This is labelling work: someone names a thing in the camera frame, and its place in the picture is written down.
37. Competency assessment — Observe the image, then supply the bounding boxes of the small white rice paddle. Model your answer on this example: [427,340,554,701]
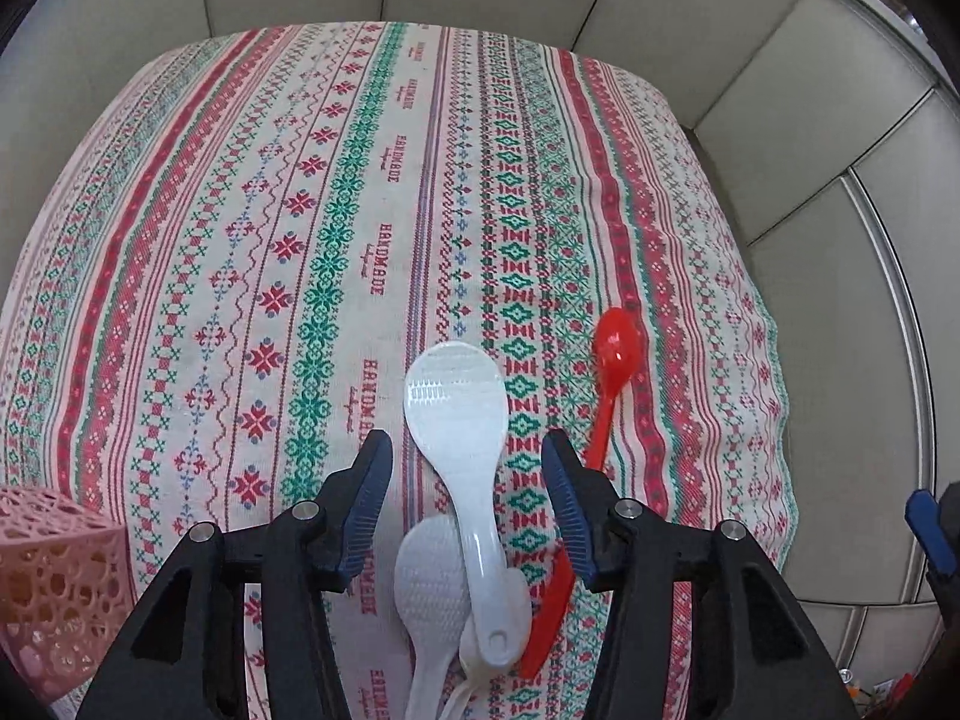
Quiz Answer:
[394,515,470,720]

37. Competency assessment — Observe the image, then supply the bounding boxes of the red plastic spoon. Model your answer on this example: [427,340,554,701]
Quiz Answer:
[516,307,644,681]

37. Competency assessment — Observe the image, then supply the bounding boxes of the large white rice paddle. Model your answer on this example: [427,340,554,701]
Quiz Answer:
[404,341,530,668]

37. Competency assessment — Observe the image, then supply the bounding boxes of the pink perforated utensil basket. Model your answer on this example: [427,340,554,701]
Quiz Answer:
[2,486,135,704]

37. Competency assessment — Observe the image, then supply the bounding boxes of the white soup spoon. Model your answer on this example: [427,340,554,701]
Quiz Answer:
[439,617,501,720]

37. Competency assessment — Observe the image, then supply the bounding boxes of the striped patterned tablecloth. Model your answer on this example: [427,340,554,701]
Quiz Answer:
[2,21,799,718]

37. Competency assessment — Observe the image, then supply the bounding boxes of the white base cabinets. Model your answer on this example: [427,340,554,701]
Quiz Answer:
[2,0,958,683]

